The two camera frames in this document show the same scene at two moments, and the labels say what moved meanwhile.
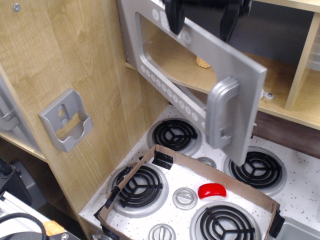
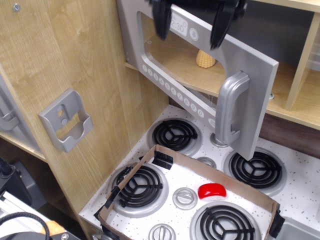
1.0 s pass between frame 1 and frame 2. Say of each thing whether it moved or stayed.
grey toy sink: stayed
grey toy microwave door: moved
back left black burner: stayed
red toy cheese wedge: stayed
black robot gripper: moved
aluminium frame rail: stayed
